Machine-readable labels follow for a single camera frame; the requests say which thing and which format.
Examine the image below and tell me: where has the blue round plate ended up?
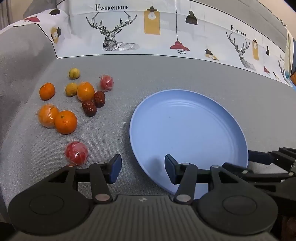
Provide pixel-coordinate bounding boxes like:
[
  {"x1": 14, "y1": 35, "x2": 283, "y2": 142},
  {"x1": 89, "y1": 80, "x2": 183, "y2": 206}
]
[{"x1": 129, "y1": 89, "x2": 250, "y2": 201}]

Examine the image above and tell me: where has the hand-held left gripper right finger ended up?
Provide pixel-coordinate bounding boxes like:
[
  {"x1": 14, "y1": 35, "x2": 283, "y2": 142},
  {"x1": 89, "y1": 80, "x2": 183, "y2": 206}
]
[{"x1": 165, "y1": 154, "x2": 249, "y2": 204}]

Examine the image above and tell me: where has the plastic-wrapped orange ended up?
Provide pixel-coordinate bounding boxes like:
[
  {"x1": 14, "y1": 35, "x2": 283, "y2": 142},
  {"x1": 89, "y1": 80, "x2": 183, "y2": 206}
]
[
  {"x1": 36, "y1": 104, "x2": 60, "y2": 129},
  {"x1": 76, "y1": 81, "x2": 96, "y2": 102}
]

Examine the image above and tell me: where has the small yellow-green fruit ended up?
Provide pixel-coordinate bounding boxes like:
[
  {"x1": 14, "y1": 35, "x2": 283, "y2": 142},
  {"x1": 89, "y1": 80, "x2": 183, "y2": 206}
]
[
  {"x1": 69, "y1": 67, "x2": 80, "y2": 80},
  {"x1": 65, "y1": 83, "x2": 78, "y2": 97}
]

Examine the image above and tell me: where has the dark red jujube date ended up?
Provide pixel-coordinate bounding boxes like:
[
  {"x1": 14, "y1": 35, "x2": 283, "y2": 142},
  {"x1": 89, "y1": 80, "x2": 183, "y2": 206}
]
[
  {"x1": 82, "y1": 100, "x2": 97, "y2": 117},
  {"x1": 93, "y1": 91, "x2": 106, "y2": 108}
]

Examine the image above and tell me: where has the plastic-wrapped red fruit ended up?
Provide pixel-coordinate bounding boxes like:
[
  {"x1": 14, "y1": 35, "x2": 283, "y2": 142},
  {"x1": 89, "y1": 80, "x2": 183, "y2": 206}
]
[
  {"x1": 64, "y1": 141, "x2": 89, "y2": 166},
  {"x1": 99, "y1": 74, "x2": 114, "y2": 93}
]

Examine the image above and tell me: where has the grey curtain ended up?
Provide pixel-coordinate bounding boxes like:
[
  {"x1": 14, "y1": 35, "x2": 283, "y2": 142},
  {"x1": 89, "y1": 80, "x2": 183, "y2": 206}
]
[{"x1": 0, "y1": 0, "x2": 23, "y2": 29}]

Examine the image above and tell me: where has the bare orange mandarin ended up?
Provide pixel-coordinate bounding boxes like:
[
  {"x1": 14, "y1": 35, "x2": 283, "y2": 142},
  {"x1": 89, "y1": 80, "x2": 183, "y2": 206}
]
[
  {"x1": 39, "y1": 83, "x2": 56, "y2": 101},
  {"x1": 55, "y1": 110, "x2": 78, "y2": 135}
]

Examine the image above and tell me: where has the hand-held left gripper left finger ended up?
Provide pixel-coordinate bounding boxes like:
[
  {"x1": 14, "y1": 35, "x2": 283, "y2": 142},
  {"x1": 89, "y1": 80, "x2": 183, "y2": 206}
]
[{"x1": 43, "y1": 154, "x2": 122, "y2": 204}]

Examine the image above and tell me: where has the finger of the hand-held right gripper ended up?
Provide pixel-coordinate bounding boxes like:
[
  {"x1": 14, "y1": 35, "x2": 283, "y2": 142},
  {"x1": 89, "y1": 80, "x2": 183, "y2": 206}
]
[
  {"x1": 222, "y1": 162, "x2": 296, "y2": 183},
  {"x1": 248, "y1": 147, "x2": 296, "y2": 164}
]

